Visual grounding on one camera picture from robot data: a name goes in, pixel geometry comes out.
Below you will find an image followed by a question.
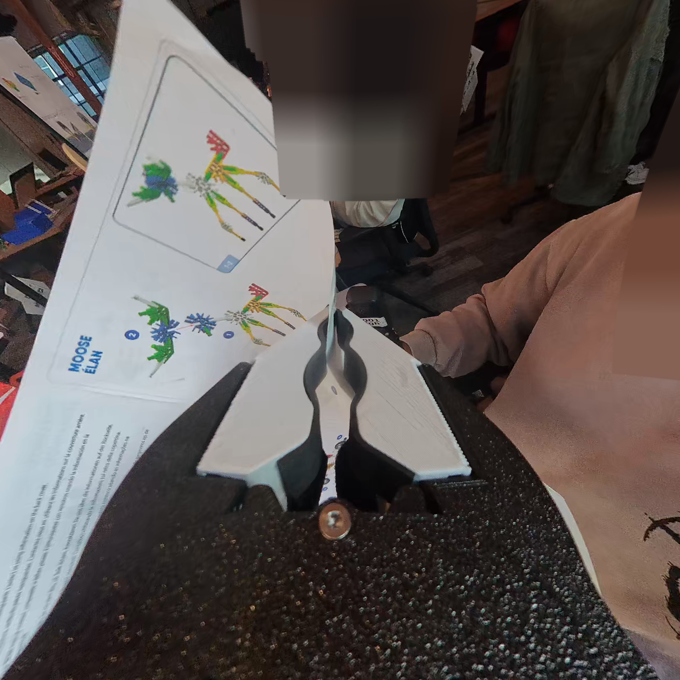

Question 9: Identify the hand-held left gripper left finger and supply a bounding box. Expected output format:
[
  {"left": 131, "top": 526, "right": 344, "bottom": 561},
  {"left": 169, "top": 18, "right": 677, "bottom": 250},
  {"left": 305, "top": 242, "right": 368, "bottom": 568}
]
[{"left": 198, "top": 308, "right": 327, "bottom": 512}]

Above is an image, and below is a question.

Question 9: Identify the green hanging curtain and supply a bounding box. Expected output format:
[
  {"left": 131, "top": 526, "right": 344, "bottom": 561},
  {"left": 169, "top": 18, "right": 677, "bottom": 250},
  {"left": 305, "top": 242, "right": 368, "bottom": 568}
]
[{"left": 486, "top": 0, "right": 671, "bottom": 209}]

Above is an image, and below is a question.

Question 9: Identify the white paper sign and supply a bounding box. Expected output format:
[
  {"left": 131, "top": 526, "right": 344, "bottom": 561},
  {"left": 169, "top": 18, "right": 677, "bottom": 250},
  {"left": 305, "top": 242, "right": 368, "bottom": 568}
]
[{"left": 461, "top": 45, "right": 483, "bottom": 113}]

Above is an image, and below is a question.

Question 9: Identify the person's pink sweatshirt torso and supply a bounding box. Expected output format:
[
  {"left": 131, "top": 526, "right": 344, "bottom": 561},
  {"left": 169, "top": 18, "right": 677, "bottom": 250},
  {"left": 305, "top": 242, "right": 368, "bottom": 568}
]
[{"left": 478, "top": 191, "right": 680, "bottom": 680}]

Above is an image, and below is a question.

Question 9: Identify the printed paper instruction sheet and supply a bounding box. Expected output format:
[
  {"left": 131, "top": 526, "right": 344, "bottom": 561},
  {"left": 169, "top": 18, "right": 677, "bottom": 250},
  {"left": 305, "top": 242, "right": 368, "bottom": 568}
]
[{"left": 0, "top": 0, "right": 351, "bottom": 662}]

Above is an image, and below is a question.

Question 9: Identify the blue storage bin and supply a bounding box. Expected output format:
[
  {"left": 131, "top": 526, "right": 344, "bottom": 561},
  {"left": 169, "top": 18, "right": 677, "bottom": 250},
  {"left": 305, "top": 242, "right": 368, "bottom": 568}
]
[{"left": 0, "top": 204, "right": 56, "bottom": 246}]

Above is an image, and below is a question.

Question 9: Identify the paned window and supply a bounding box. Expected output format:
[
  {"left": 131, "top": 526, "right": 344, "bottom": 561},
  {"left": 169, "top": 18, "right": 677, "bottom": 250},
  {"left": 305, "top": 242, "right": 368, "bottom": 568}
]
[{"left": 29, "top": 32, "right": 113, "bottom": 119}]

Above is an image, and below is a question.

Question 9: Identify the white poster board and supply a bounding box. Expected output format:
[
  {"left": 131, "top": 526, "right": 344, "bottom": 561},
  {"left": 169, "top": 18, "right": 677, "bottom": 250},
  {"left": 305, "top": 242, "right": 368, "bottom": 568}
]
[{"left": 0, "top": 36, "right": 99, "bottom": 155}]

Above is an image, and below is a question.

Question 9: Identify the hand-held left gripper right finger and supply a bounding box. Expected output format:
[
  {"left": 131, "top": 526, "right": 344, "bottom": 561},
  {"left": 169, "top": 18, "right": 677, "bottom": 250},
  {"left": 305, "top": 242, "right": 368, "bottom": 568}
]
[{"left": 338, "top": 308, "right": 472, "bottom": 506}]

